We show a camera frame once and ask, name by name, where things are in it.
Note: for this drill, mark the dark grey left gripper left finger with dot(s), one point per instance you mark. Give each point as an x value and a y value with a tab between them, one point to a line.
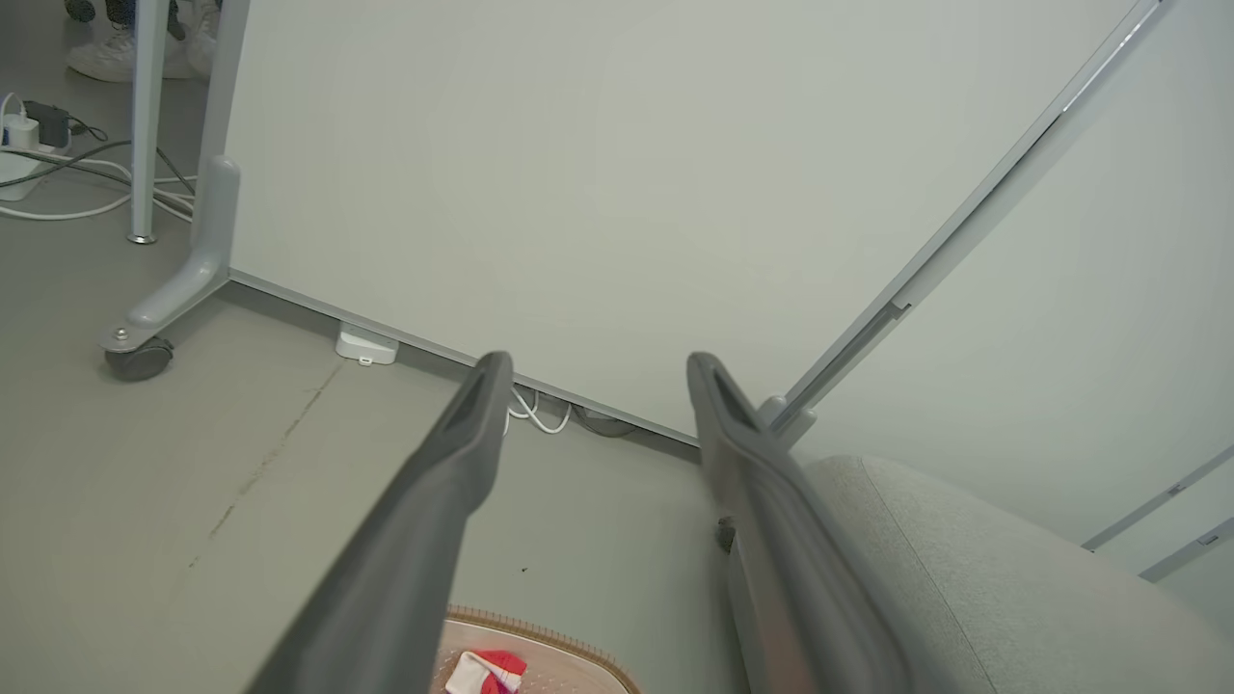
405	559

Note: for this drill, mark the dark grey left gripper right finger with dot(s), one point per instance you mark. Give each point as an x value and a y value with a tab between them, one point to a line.
791	569

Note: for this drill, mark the red and white cloth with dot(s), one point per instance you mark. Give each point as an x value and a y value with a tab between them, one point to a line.
501	664

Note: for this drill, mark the light grey fabric sofa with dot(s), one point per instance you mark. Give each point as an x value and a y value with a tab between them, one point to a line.
1012	598

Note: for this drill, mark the grey panel foot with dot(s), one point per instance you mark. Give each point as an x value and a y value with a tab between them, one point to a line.
198	270
774	412

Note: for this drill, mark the woven basket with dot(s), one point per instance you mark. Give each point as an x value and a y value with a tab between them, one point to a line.
574	670

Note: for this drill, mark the small white box device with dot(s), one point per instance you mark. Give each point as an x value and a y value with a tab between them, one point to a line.
366	345

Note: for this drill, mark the grey caster wheel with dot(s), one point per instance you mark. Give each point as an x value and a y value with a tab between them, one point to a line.
143	360

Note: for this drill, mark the white partition panel with caster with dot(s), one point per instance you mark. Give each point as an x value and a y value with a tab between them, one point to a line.
578	173

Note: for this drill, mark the white table leg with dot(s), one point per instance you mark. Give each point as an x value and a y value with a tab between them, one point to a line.
147	116

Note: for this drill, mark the white power strip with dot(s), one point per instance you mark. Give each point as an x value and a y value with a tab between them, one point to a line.
14	178

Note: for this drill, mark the white sneaker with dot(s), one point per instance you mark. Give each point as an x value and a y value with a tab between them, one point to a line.
202	43
106	60

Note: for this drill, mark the black power adapter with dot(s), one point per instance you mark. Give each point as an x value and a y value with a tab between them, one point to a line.
48	121

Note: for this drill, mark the white plug charger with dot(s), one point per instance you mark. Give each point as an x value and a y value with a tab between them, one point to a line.
21	132

